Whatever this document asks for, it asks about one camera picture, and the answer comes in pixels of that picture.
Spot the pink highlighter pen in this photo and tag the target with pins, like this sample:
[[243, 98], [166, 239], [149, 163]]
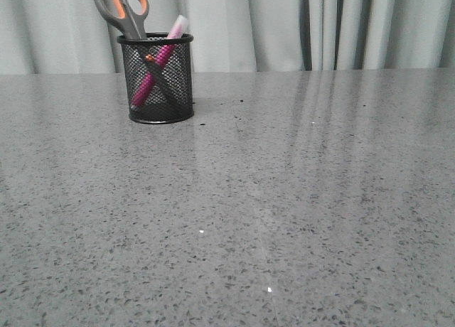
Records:
[[158, 62]]

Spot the grey orange scissors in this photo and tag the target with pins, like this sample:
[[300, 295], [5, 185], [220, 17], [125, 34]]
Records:
[[128, 16]]

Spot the black mesh pen cup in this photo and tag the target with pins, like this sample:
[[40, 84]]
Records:
[[171, 99]]

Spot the grey curtain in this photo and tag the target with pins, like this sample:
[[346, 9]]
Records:
[[69, 36]]

